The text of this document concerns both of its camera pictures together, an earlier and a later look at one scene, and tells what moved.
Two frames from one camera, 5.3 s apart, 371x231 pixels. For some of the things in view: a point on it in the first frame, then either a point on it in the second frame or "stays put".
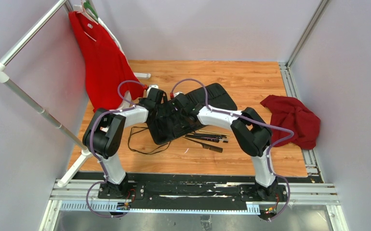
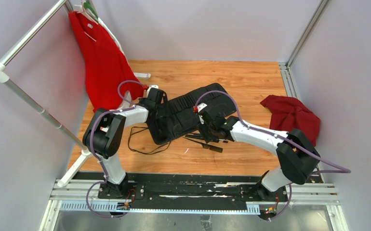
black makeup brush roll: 165,123 stays put
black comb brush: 211,147 stays put
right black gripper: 176,112 -> 208,137
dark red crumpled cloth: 290,113 stays put
